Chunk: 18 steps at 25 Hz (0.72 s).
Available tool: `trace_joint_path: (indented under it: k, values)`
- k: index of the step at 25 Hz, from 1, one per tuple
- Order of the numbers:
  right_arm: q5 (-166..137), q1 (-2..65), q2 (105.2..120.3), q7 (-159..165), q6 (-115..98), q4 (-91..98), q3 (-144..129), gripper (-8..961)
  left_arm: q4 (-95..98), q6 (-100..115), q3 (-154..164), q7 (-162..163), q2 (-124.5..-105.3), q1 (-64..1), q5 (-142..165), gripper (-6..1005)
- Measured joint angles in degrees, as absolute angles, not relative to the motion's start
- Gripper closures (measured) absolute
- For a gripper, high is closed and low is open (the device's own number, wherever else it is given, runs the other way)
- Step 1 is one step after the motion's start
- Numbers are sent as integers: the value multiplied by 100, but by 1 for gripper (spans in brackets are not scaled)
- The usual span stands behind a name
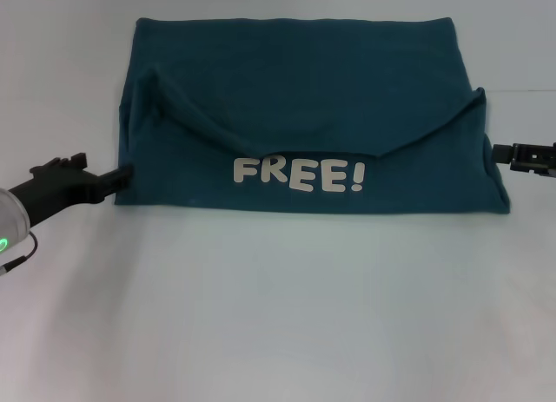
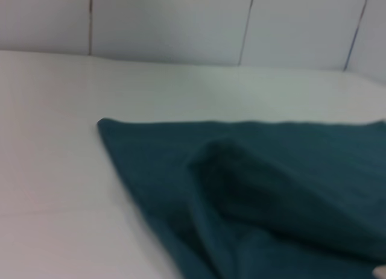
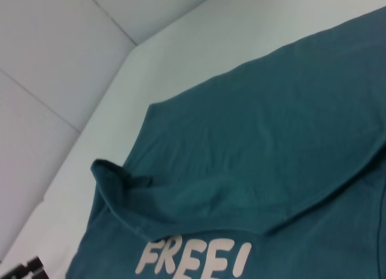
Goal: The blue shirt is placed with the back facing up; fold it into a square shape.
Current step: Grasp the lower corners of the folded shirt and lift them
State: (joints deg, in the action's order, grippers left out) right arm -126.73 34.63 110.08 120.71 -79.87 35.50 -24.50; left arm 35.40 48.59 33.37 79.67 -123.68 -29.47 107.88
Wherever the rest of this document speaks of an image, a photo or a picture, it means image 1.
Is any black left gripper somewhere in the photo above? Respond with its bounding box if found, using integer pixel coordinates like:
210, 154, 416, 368
8, 151, 135, 230

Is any left gripper cable with plug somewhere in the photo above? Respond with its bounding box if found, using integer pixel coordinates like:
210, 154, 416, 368
0, 231, 39, 276

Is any teal shirt with white print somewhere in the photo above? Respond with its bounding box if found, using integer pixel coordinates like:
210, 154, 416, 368
113, 16, 513, 215

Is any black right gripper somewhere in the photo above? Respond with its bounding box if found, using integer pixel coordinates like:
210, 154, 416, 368
492, 142, 556, 178

